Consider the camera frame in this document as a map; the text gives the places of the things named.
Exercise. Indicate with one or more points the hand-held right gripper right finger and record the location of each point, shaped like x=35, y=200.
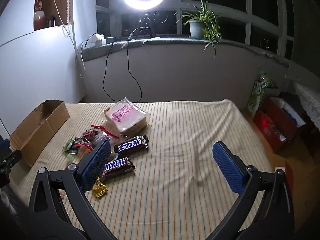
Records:
x=228, y=167

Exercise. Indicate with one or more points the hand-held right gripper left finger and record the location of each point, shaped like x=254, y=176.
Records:
x=96, y=165

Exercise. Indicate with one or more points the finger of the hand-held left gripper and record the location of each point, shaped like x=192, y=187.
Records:
x=3, y=145
x=10, y=161

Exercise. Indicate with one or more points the brown chocolate bar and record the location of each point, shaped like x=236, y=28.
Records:
x=117, y=166
x=132, y=145

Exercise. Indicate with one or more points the gold candy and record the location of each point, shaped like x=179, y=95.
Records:
x=100, y=188

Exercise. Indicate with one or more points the clear zip bag red seal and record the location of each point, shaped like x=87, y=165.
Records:
x=101, y=138

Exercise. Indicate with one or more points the light green candy clear wrapper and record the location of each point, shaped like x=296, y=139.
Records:
x=70, y=157

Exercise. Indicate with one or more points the red and black candy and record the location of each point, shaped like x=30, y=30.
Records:
x=88, y=134

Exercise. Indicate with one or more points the brown cardboard box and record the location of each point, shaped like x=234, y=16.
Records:
x=37, y=127

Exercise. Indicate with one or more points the pink candy packet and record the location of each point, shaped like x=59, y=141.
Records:
x=62, y=195

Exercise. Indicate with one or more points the sliced bread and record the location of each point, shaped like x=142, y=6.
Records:
x=125, y=115

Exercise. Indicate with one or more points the red storage box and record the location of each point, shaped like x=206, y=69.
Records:
x=270, y=130

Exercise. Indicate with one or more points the green plastic bag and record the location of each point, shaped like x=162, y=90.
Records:
x=255, y=97

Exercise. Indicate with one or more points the white lace cloth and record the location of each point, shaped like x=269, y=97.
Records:
x=310, y=100

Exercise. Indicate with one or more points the grey power adapter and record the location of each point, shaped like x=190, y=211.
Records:
x=110, y=40

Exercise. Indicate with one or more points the red vase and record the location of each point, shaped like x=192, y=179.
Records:
x=39, y=21

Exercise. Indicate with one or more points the grey window sill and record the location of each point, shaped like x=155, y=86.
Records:
x=175, y=42

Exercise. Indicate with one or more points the potted spider plant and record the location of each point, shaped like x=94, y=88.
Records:
x=196, y=28

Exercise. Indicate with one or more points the black tripod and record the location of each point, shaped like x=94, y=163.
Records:
x=150, y=27

